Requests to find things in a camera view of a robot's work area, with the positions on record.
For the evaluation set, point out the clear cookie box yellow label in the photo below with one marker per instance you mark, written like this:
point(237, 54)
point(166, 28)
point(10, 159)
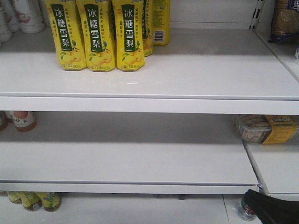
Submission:
point(265, 129)

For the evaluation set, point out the clear water bottle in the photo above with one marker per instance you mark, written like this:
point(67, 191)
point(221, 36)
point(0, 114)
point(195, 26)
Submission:
point(245, 212)

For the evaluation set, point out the yellow lemon tea bottle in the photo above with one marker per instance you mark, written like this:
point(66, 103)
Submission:
point(14, 198)
point(51, 201)
point(30, 201)

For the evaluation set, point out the orange juice bottle front right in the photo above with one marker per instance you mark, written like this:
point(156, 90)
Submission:
point(24, 121)

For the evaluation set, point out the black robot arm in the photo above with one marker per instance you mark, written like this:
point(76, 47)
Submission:
point(271, 210)

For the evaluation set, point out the white peach drink bottle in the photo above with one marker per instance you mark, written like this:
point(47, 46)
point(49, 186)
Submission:
point(29, 16)
point(10, 15)

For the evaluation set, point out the brown biscuit package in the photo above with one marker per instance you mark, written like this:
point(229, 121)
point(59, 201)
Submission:
point(285, 22)

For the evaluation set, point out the yellow pear drink bottle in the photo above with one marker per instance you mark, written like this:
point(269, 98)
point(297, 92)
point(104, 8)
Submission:
point(129, 43)
point(66, 28)
point(99, 35)

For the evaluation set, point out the white store shelving unit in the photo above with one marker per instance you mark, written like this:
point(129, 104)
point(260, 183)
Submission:
point(155, 146)

